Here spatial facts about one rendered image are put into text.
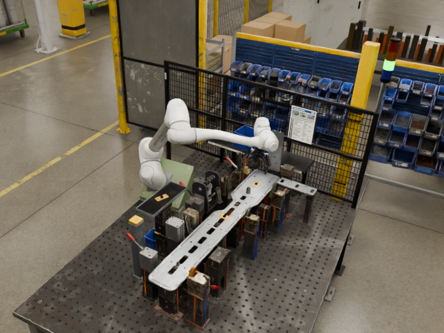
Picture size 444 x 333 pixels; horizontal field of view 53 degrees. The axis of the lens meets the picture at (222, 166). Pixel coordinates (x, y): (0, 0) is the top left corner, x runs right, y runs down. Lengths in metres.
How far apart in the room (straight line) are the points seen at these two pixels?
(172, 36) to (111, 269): 2.99
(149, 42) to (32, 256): 2.70
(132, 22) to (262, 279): 3.57
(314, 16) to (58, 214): 6.67
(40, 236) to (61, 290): 1.61
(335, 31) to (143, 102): 4.98
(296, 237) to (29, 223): 2.67
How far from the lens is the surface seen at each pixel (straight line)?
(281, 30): 7.53
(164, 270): 2.60
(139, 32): 5.49
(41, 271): 4.21
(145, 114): 5.85
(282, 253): 3.19
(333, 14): 9.49
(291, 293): 2.95
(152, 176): 3.32
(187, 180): 3.49
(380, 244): 4.60
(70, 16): 10.36
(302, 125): 3.56
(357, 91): 3.37
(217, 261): 2.61
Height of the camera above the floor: 2.85
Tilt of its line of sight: 32 degrees down
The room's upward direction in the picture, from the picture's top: 3 degrees clockwise
